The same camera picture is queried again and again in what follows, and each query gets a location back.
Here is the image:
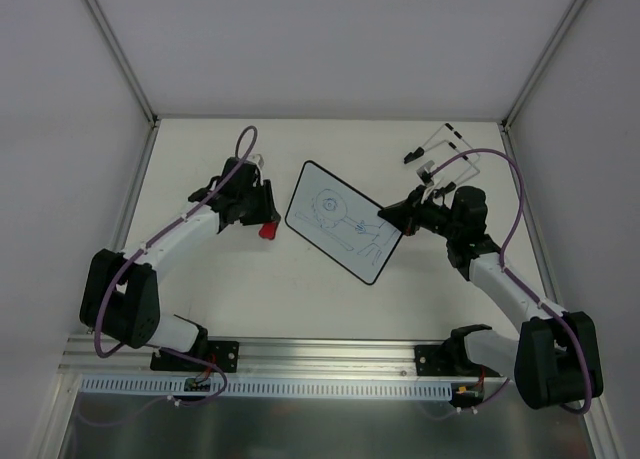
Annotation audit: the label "white whiteboard black rim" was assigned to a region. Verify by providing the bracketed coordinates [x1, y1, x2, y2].
[285, 161, 401, 285]

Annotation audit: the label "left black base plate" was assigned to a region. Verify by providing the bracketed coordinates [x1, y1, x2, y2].
[150, 340, 240, 373]

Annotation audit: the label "aluminium frame post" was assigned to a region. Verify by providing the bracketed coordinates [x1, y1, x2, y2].
[74, 0, 161, 128]
[501, 0, 589, 131]

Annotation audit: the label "left aluminium frame post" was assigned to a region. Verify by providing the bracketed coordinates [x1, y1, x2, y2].
[74, 0, 161, 128]

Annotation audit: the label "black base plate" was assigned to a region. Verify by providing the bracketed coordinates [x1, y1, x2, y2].
[413, 343, 500, 378]
[150, 340, 240, 373]

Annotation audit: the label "red bone-shaped eraser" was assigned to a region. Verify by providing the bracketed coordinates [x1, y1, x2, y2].
[259, 222, 279, 241]

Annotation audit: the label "wire whiteboard stand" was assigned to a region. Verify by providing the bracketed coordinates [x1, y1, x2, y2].
[403, 122, 480, 196]

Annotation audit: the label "white slotted cable duct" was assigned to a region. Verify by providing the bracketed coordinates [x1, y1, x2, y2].
[79, 374, 453, 402]

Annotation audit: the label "right aluminium frame post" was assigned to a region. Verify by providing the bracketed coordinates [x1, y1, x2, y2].
[501, 0, 589, 131]

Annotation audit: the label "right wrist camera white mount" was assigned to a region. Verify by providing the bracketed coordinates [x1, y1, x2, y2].
[416, 160, 447, 202]

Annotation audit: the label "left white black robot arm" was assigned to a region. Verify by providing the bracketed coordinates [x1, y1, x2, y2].
[79, 155, 281, 370]

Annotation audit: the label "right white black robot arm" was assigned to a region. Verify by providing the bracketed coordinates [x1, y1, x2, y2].
[378, 186, 604, 414]

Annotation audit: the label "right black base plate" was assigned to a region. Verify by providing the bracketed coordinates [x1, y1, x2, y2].
[413, 343, 500, 378]

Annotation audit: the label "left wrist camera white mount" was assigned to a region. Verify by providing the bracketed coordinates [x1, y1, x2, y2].
[247, 154, 264, 183]

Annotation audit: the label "aluminium mounting rail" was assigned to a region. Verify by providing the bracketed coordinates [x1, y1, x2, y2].
[58, 333, 506, 383]

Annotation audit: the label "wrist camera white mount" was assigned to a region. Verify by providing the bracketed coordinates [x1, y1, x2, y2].
[416, 160, 447, 202]
[247, 154, 264, 183]

